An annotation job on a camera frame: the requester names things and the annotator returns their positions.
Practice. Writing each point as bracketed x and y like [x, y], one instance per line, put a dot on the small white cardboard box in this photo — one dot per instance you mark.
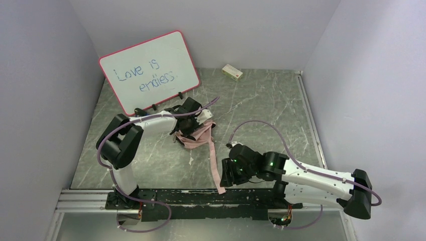
[232, 72]

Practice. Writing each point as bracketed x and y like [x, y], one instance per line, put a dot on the blue stapler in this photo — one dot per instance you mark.
[140, 112]

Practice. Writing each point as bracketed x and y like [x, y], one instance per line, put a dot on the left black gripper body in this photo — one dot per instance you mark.
[188, 126]

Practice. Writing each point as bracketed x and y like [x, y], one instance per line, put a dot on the pink framed whiteboard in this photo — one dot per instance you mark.
[151, 72]

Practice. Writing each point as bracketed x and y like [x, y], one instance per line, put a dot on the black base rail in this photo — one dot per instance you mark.
[161, 204]

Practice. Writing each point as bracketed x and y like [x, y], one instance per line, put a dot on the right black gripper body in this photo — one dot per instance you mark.
[228, 172]

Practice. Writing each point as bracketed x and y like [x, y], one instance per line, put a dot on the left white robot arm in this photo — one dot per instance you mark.
[118, 144]

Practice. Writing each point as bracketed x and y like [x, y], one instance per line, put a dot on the pink and black folding umbrella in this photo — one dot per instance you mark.
[203, 135]

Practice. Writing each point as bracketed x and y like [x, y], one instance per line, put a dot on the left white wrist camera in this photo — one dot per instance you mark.
[202, 116]

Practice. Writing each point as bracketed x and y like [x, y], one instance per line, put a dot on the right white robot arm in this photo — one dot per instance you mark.
[296, 182]

